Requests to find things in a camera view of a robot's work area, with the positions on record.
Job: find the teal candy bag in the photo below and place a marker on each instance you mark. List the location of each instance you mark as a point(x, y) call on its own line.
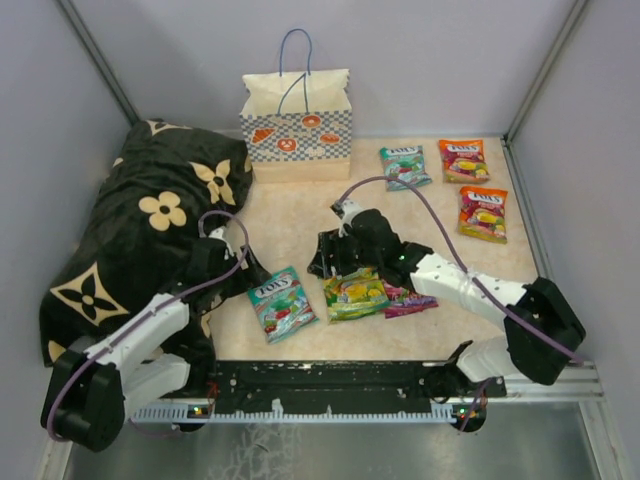
point(281, 305)
point(404, 166)

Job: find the checkered paper bag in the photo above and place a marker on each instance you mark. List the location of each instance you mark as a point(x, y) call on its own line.
point(298, 146)

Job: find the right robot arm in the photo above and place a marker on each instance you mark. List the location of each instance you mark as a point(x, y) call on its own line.
point(540, 330)

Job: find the aluminium frame rail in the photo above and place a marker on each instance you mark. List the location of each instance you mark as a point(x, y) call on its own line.
point(574, 384)

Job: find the black floral pillow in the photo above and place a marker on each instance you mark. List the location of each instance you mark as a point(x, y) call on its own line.
point(142, 228)

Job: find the blue bag string handle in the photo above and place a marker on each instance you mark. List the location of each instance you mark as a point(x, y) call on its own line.
point(296, 47)

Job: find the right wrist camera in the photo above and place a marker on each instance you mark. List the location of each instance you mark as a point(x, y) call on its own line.
point(346, 211)

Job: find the purple candy bag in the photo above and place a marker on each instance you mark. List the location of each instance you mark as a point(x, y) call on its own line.
point(404, 302)

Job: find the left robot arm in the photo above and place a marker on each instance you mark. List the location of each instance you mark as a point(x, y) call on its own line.
point(162, 350)

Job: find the orange candy bag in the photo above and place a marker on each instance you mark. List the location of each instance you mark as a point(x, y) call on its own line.
point(482, 213)
point(463, 161)

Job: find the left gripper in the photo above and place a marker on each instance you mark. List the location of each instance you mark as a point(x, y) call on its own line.
point(247, 277)

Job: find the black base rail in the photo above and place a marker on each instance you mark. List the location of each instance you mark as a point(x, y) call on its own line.
point(316, 387)

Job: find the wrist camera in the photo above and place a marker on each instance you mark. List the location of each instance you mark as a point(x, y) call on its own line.
point(346, 211)
point(221, 234)

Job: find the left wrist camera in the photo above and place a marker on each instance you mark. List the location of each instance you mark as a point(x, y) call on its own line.
point(221, 234)

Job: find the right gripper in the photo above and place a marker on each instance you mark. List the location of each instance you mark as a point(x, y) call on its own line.
point(330, 243)

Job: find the green candy bag on table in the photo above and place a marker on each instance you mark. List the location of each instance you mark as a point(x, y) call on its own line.
point(354, 296)

